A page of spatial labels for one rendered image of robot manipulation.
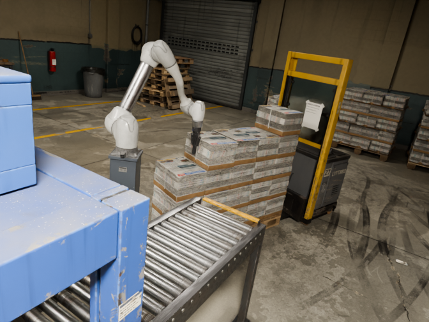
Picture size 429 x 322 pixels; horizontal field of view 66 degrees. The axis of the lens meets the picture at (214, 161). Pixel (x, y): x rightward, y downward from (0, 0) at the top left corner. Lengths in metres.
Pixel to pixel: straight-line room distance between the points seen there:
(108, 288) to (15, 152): 0.30
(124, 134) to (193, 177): 0.66
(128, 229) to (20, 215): 0.17
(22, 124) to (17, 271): 0.25
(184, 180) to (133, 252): 1.98
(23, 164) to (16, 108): 0.10
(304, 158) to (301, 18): 6.04
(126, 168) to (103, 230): 1.85
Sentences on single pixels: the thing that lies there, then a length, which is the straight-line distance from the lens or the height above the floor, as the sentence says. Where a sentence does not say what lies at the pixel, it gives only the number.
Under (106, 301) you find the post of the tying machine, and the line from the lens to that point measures 0.74.
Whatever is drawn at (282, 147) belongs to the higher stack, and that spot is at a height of 0.94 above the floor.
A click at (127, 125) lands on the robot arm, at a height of 1.22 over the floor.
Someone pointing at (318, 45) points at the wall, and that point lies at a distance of 9.32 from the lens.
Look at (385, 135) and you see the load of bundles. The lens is 7.45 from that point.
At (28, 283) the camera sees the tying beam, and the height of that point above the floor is 1.50.
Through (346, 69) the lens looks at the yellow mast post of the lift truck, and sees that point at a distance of 3.52.
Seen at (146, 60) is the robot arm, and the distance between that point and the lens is 2.55.
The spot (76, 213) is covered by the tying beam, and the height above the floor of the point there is 1.55.
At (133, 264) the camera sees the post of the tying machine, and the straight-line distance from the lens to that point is 0.68.
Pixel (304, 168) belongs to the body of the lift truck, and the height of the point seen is 0.59.
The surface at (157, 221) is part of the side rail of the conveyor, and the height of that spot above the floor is 0.80.
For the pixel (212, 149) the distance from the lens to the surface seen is 2.66.
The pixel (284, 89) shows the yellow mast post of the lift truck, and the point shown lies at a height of 1.43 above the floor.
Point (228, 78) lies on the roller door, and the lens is 10.27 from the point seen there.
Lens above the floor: 1.84
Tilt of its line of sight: 20 degrees down
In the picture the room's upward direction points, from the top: 8 degrees clockwise
